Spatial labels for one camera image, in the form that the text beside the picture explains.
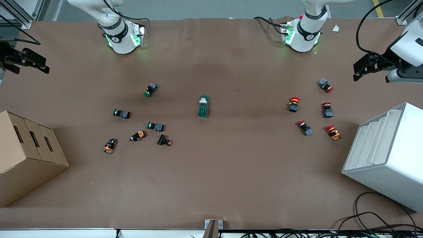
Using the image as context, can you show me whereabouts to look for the grey metal table bracket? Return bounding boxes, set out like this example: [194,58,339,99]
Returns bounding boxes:
[204,219,223,238]

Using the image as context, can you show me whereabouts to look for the green load switch white lever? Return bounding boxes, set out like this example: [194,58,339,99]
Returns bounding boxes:
[197,95,210,119]

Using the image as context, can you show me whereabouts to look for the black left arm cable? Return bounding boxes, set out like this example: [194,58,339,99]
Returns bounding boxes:
[355,0,397,56]

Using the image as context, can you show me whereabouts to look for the white plastic stepped rack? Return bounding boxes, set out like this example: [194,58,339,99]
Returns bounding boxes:
[341,102,423,213]

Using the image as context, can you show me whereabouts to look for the black cable bundle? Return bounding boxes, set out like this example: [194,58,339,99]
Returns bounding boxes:
[231,228,423,238]

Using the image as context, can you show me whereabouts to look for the black looped floor cable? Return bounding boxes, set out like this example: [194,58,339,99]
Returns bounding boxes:
[335,192,418,232]

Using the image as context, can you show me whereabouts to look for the brown cardboard box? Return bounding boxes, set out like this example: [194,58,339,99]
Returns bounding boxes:
[0,110,70,208]

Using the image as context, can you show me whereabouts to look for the black base cable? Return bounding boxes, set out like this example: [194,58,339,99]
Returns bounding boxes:
[254,17,285,35]

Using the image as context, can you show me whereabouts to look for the aluminium frame profile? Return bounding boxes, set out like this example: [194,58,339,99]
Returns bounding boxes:
[0,0,33,29]
[396,0,423,25]

